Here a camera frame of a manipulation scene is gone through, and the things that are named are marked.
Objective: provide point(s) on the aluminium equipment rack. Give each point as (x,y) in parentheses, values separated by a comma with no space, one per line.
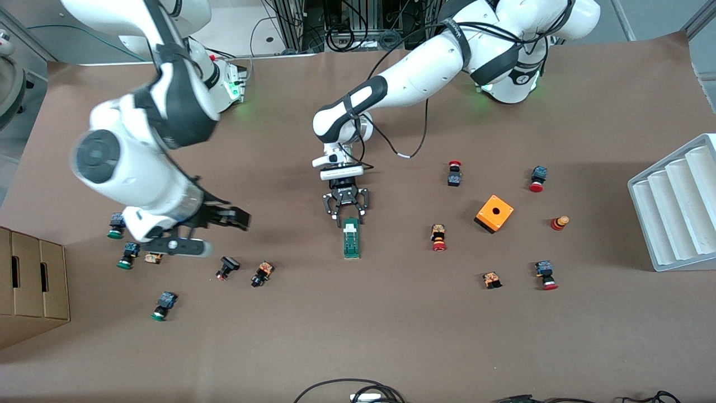
(296,28)

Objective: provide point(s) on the red orange button cap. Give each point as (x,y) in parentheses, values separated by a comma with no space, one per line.
(558,224)

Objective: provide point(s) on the red button black base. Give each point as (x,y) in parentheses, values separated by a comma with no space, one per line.
(454,179)

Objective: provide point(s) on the brown cardboard box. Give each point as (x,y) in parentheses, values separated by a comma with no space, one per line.
(33,302)

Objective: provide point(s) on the red mushroom button blue block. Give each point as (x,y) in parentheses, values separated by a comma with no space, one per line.
(543,268)
(539,173)

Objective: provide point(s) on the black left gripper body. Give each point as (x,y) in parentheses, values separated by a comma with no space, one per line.
(344,196)

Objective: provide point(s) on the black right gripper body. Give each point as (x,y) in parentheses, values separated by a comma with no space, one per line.
(211,214)

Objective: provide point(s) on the red yellow emergency stop button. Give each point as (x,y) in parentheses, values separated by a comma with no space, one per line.
(438,232)

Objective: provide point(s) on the black push button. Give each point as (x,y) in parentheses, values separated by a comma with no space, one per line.
(229,263)

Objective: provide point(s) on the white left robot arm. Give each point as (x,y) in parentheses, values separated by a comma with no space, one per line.
(425,73)

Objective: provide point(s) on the green push button blue block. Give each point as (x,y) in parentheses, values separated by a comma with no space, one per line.
(130,251)
(166,301)
(116,226)

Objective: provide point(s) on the grey round stand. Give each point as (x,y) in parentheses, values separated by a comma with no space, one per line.
(11,95)

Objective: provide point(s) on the white plug connector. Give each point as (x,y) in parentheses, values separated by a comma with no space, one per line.
(366,398)

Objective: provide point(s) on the white grey compartment tray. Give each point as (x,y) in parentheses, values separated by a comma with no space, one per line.
(671,224)

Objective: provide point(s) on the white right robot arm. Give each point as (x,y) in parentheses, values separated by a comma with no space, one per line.
(128,168)

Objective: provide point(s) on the black button orange contact block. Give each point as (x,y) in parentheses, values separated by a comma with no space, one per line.
(264,271)

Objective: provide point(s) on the orange button enclosure box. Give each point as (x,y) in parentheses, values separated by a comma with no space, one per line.
(486,217)

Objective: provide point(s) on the black holder orange contact block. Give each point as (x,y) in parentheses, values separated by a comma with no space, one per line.
(152,258)

